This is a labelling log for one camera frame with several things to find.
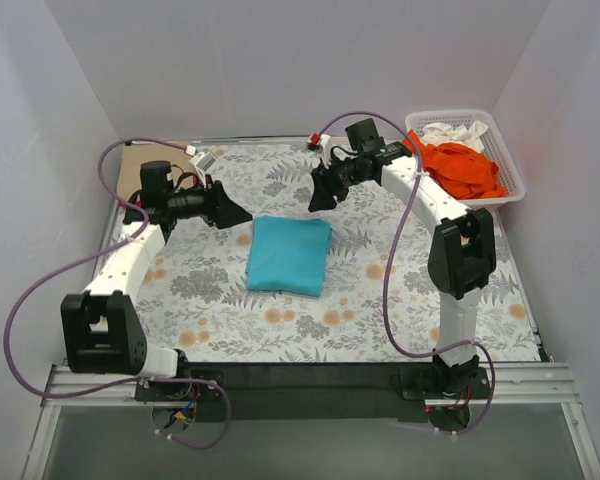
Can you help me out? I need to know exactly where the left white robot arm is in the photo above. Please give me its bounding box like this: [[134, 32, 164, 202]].
[[61, 160, 252, 400]]

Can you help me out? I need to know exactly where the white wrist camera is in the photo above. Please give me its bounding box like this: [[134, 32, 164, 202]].
[[188, 149, 217, 176], [306, 132, 334, 168]]

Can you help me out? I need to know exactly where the turquoise t shirt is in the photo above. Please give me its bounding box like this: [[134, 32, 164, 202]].
[[246, 216, 332, 298]]

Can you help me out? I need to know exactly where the orange t shirt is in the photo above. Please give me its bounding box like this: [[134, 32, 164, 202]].
[[403, 130, 508, 200]]

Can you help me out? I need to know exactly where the aluminium frame rail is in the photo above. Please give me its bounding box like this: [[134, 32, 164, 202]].
[[40, 363, 581, 407]]

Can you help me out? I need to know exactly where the folded tan t shirt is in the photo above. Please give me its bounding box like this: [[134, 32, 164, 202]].
[[116, 143, 192, 200]]

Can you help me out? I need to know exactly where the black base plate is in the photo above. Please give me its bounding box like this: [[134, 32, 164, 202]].
[[134, 361, 491, 423]]

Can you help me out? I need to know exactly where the white plastic basket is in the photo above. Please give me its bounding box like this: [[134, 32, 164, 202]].
[[405, 109, 525, 211]]

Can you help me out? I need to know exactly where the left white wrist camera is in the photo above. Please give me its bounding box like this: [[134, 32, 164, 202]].
[[188, 149, 217, 176]]

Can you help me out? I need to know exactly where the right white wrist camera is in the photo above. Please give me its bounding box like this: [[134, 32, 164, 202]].
[[306, 132, 334, 168]]

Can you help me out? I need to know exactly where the white t shirt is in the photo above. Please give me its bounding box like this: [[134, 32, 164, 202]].
[[420, 120, 489, 153]]

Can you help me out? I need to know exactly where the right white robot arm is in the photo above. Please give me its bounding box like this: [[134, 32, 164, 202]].
[[307, 118, 496, 401]]

